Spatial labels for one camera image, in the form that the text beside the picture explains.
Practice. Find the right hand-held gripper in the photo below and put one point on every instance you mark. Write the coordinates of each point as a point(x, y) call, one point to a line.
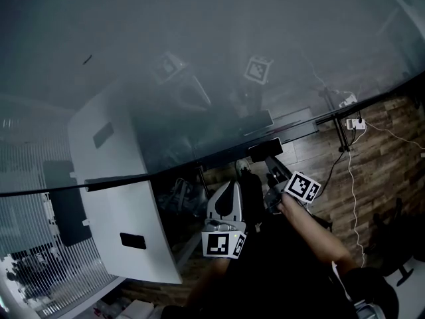
point(300, 188)

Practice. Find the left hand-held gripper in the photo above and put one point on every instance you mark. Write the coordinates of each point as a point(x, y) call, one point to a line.
point(217, 244)

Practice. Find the person's left forearm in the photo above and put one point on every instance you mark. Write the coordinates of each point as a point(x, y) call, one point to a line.
point(209, 284)

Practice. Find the person's right forearm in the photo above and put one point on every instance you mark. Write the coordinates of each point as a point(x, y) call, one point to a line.
point(315, 238)

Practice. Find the large black-framed whiteboard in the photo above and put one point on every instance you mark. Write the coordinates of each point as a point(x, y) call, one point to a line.
point(199, 45)

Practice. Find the dark grey bag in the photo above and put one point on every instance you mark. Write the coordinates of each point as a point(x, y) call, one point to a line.
point(176, 194)

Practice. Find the person's dark clothing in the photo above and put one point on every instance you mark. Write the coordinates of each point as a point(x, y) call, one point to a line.
point(282, 277)

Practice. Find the white power strip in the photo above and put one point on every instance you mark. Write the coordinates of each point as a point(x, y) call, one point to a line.
point(356, 124)

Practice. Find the black office chair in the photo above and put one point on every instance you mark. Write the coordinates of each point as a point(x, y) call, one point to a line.
point(391, 238)

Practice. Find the white cardboard box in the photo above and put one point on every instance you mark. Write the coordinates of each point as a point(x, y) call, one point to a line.
point(137, 309)

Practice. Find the black desk partition panel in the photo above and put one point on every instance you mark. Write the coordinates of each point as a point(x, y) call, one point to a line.
point(69, 218)

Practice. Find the grey waist-worn device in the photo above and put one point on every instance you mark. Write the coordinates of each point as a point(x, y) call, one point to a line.
point(365, 309)

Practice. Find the striped frosted glass partition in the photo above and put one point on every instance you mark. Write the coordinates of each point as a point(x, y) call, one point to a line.
point(33, 261)

